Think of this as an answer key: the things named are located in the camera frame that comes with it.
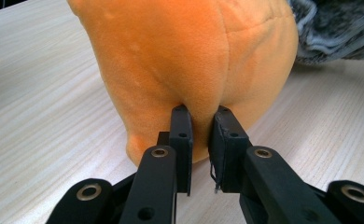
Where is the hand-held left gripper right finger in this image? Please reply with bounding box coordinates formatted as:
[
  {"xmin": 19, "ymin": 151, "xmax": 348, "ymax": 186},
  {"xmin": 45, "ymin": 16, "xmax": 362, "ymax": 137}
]
[{"xmin": 208, "ymin": 105, "xmax": 343, "ymax": 224}]

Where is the orange plush toy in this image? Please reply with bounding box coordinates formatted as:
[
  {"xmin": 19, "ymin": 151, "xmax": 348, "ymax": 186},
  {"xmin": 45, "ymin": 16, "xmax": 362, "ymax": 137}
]
[{"xmin": 66, "ymin": 0, "xmax": 300, "ymax": 167}]

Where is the grey fluffy towel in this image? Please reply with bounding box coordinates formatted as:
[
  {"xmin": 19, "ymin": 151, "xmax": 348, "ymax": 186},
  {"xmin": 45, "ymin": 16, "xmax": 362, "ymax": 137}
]
[{"xmin": 287, "ymin": 0, "xmax": 364, "ymax": 66}]

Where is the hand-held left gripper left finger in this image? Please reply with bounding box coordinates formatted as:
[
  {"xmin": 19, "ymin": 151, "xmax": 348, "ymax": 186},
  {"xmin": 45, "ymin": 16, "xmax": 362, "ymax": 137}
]
[{"xmin": 119, "ymin": 105, "xmax": 193, "ymax": 224}]

